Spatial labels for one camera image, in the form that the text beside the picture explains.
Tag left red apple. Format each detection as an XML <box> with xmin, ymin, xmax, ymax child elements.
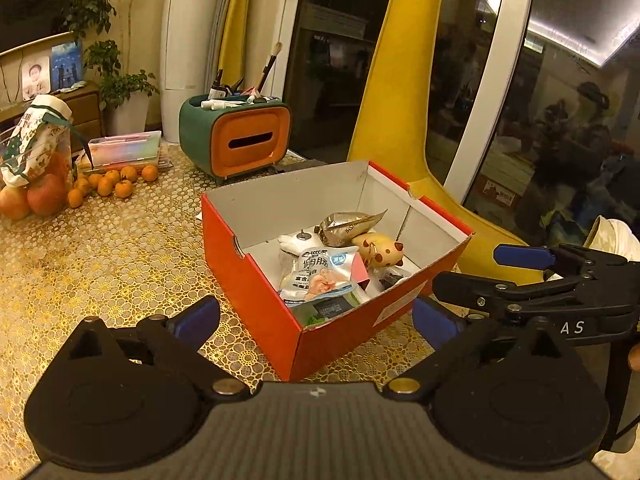
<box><xmin>0</xmin><ymin>185</ymin><xmax>30</xmax><ymax>220</ymax></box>

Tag mandarin orange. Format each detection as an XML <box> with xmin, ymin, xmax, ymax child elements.
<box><xmin>96</xmin><ymin>177</ymin><xmax>114</xmax><ymax>197</ymax></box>
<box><xmin>114</xmin><ymin>180</ymin><xmax>134</xmax><ymax>200</ymax></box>
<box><xmin>67</xmin><ymin>188</ymin><xmax>85</xmax><ymax>209</ymax></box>
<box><xmin>140</xmin><ymin>165</ymin><xmax>158</xmax><ymax>183</ymax></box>

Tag portrait photo frame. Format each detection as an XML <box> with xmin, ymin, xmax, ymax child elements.
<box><xmin>21</xmin><ymin>55</ymin><xmax>51</xmax><ymax>101</ymax></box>

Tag red apple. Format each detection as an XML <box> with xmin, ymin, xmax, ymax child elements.
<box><xmin>26</xmin><ymin>174</ymin><xmax>67</xmax><ymax>217</ymax></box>
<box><xmin>0</xmin><ymin>185</ymin><xmax>30</xmax><ymax>220</ymax></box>

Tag pastel plastic storage case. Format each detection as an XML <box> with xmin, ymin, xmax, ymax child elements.
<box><xmin>88</xmin><ymin>130</ymin><xmax>162</xmax><ymax>167</ymax></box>

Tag white plush keychain toy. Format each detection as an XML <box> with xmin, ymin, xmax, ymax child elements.
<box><xmin>278</xmin><ymin>230</ymin><xmax>324</xmax><ymax>257</ymax></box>

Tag floral cloth bag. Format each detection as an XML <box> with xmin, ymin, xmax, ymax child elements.
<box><xmin>1</xmin><ymin>94</ymin><xmax>72</xmax><ymax>188</ymax></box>

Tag right red apple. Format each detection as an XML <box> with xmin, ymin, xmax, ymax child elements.
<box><xmin>26</xmin><ymin>174</ymin><xmax>67</xmax><ymax>217</ymax></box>

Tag white standing air conditioner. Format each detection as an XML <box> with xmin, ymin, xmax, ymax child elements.
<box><xmin>160</xmin><ymin>0</ymin><xmax>217</xmax><ymax>144</ymax></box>

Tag yellow spotted plush toy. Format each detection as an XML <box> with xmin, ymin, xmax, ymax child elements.
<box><xmin>352</xmin><ymin>232</ymin><xmax>404</xmax><ymax>269</ymax></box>

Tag green orange tissue box organizer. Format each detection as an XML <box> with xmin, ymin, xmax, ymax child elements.
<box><xmin>179</xmin><ymin>96</ymin><xmax>291</xmax><ymax>181</ymax></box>

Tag silver foil packet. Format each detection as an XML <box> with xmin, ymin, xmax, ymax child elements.
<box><xmin>314</xmin><ymin>210</ymin><xmax>387</xmax><ymax>247</ymax></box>

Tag red cardboard box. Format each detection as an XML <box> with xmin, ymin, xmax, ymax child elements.
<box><xmin>201</xmin><ymin>162</ymin><xmax>472</xmax><ymax>382</ymax></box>

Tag blue picture card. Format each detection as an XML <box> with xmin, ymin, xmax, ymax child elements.
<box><xmin>51</xmin><ymin>41</ymin><xmax>82</xmax><ymax>91</ymax></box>

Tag white blue tissue paper pack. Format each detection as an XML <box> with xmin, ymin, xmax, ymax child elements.
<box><xmin>288</xmin><ymin>290</ymin><xmax>369</xmax><ymax>327</ymax></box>

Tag potted green plant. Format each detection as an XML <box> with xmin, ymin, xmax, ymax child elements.
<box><xmin>64</xmin><ymin>0</ymin><xmax>158</xmax><ymax>136</ymax></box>

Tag clear glass fruit bowl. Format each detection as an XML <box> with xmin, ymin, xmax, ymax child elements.
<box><xmin>1</xmin><ymin>122</ymin><xmax>73</xmax><ymax>221</ymax></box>

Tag white blue sachet packet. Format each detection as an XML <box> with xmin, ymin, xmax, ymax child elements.
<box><xmin>279</xmin><ymin>246</ymin><xmax>358</xmax><ymax>302</ymax></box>

